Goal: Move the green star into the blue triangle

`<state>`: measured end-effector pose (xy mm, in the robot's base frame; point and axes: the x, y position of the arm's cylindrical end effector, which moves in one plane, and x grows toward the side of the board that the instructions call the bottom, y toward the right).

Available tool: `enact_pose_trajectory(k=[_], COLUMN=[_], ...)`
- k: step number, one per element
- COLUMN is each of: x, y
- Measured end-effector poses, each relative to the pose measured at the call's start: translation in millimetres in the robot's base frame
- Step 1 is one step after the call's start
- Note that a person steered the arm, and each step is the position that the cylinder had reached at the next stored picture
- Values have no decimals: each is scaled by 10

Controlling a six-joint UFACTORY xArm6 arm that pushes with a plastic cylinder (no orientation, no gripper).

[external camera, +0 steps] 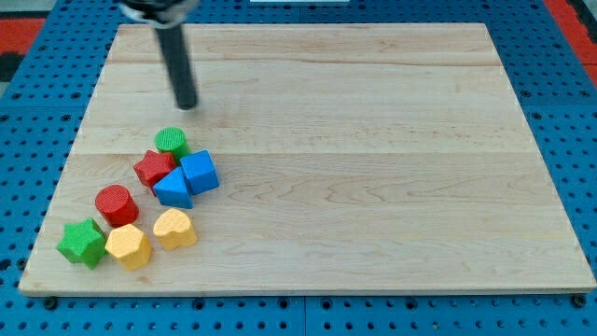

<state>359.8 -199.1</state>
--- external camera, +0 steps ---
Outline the wooden board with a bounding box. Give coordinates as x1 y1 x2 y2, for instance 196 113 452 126
20 23 596 297

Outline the yellow hexagon block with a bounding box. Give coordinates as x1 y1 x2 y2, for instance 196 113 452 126
105 224 152 271

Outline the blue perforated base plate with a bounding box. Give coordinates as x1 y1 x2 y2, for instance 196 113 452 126
1 0 596 335

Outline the yellow heart block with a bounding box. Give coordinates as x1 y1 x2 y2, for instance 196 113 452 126
153 208 198 250

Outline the blue cube block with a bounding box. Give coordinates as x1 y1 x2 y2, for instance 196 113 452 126
180 150 219 195

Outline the green cylinder block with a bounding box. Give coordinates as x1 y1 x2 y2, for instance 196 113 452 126
154 127 191 162

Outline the green star block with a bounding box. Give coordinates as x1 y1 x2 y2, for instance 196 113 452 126
56 217 107 270

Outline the red star block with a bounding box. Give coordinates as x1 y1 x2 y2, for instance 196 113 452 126
133 150 177 196

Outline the red cylinder block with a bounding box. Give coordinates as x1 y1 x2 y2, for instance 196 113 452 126
94 185 139 228

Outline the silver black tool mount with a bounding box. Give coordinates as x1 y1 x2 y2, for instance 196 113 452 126
118 0 200 29

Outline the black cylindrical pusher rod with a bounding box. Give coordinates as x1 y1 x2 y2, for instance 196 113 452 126
155 24 198 110

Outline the blue triangle block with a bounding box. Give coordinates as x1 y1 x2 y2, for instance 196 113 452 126
153 167 193 209

